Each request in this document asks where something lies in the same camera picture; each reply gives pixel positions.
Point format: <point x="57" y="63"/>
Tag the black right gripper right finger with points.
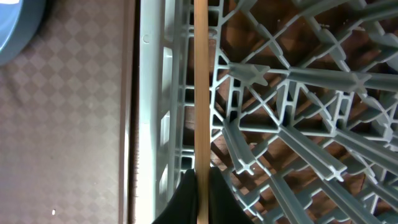
<point x="223" y="207"/>

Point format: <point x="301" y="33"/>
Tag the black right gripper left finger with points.
<point x="183" y="206"/>

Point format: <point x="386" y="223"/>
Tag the wooden chopstick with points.
<point x="202" y="107"/>

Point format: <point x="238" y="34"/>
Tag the grey dishwasher rack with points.
<point x="303" y="109"/>

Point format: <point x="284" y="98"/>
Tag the dark brown serving tray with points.
<point x="65" y="103"/>

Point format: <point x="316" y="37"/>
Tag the light blue bowl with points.
<point x="19" y="22"/>

